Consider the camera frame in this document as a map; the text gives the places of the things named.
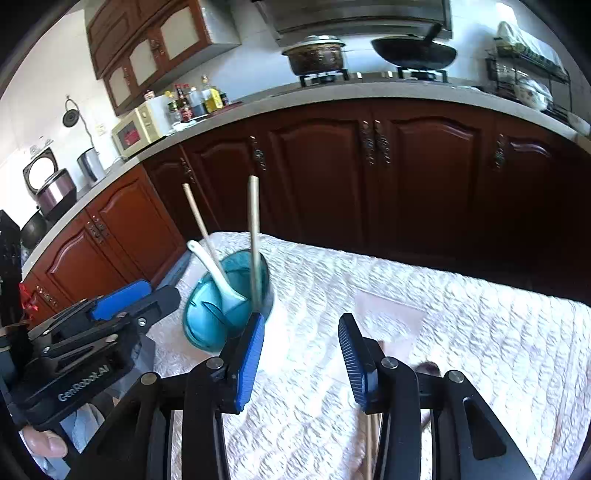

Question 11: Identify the light wooden chopstick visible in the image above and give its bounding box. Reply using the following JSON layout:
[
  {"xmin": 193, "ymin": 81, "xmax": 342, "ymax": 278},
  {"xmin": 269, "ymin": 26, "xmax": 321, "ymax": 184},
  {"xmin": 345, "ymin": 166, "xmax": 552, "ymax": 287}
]
[
  {"xmin": 182, "ymin": 183, "xmax": 229, "ymax": 284},
  {"xmin": 363, "ymin": 415, "xmax": 375, "ymax": 480},
  {"xmin": 249, "ymin": 175, "xmax": 262, "ymax": 312}
]

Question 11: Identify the teal rimmed white utensil holder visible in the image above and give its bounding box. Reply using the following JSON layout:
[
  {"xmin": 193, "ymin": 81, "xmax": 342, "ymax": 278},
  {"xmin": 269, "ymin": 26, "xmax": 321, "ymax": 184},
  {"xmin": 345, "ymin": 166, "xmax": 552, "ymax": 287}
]
[{"xmin": 182, "ymin": 250, "xmax": 252, "ymax": 353}]

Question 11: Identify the dark metal spoon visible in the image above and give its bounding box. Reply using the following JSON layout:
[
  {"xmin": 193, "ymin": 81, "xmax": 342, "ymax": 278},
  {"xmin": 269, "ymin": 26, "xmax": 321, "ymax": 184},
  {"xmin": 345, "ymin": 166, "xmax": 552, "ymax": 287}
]
[{"xmin": 413, "ymin": 361, "xmax": 441, "ymax": 431}]

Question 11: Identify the white ceramic soup spoon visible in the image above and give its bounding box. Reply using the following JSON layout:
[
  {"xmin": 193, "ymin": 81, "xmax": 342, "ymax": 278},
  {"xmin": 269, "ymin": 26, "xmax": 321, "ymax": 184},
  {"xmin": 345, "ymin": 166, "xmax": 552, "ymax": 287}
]
[{"xmin": 186, "ymin": 240, "xmax": 249, "ymax": 329}]

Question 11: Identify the operator hand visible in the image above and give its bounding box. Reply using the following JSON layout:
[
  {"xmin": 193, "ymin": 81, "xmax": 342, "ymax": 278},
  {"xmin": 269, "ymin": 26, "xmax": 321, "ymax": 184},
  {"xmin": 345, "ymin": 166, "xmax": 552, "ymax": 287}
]
[{"xmin": 20, "ymin": 426, "xmax": 68, "ymax": 458}]

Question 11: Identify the silver rice cooker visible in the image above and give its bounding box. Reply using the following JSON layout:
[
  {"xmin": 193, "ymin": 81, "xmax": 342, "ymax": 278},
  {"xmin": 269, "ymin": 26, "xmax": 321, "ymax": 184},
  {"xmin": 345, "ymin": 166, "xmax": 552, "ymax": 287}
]
[{"xmin": 23, "ymin": 147, "xmax": 77, "ymax": 223}]

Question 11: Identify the steel electric kettle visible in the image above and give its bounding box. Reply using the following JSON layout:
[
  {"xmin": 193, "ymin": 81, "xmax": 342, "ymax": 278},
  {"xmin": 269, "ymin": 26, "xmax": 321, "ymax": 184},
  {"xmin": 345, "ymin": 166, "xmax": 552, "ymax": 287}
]
[{"xmin": 77, "ymin": 148, "xmax": 106, "ymax": 186}]

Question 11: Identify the white quilted table cloth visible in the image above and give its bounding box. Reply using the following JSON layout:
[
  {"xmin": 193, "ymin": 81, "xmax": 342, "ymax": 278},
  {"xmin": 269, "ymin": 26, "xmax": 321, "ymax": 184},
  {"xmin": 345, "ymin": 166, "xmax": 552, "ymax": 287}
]
[{"xmin": 147, "ymin": 231, "xmax": 591, "ymax": 480}]

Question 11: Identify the cream microwave oven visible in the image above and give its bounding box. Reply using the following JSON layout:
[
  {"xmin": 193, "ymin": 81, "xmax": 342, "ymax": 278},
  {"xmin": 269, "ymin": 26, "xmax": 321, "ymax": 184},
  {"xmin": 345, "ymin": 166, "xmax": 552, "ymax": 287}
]
[{"xmin": 111, "ymin": 95, "xmax": 172, "ymax": 158}]

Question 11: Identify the dark sauce bottle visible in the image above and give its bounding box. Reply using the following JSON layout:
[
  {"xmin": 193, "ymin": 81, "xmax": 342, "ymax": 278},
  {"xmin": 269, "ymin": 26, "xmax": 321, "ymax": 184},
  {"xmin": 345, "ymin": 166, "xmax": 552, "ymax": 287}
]
[{"xmin": 175, "ymin": 84, "xmax": 192, "ymax": 122}]

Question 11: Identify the yellow oil bottle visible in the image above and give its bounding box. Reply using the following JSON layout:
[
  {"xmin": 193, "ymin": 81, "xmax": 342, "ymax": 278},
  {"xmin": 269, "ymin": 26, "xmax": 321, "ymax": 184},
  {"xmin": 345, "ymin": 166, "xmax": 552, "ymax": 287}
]
[{"xmin": 201, "ymin": 75, "xmax": 223, "ymax": 113}]

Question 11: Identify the brown lidded cooking pot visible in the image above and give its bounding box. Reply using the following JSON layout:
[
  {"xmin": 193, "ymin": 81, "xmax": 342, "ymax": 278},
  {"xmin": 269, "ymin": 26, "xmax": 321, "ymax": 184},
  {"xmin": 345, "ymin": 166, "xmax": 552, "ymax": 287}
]
[{"xmin": 281, "ymin": 35, "xmax": 345, "ymax": 76}]

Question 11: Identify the gas stove top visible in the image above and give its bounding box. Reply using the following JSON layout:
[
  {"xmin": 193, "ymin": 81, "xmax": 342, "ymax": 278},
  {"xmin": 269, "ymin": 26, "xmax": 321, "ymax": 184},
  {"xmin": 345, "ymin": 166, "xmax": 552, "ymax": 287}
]
[{"xmin": 300, "ymin": 67, "xmax": 449, "ymax": 88}]

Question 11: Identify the steel range hood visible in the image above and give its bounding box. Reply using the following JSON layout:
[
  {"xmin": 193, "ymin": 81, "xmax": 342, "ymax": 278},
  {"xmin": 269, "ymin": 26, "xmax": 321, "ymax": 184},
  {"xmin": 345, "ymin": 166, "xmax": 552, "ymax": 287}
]
[{"xmin": 254, "ymin": 0, "xmax": 453, "ymax": 45}]

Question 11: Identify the black wok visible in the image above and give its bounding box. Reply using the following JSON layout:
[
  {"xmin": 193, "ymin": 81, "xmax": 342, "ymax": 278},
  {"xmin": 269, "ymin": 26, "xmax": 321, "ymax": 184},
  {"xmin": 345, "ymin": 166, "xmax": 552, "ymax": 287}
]
[{"xmin": 372, "ymin": 23, "xmax": 457, "ymax": 70}]

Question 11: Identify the floral ceramic bowl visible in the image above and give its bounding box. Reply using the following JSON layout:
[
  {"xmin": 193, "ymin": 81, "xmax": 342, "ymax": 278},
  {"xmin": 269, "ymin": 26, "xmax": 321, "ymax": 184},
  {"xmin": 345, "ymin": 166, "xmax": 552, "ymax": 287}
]
[{"xmin": 514, "ymin": 78, "xmax": 553, "ymax": 111}]

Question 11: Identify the black dish drying rack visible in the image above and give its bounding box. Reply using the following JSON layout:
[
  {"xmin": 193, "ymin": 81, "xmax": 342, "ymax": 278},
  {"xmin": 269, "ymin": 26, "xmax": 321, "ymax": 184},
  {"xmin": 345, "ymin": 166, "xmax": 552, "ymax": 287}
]
[{"xmin": 485, "ymin": 46, "xmax": 573, "ymax": 123}]

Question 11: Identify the upper wall cabinet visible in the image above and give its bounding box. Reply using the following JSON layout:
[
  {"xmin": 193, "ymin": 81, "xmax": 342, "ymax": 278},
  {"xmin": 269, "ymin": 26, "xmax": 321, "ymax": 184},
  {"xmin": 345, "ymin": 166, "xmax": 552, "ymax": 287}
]
[{"xmin": 85, "ymin": 0, "xmax": 242, "ymax": 116}]

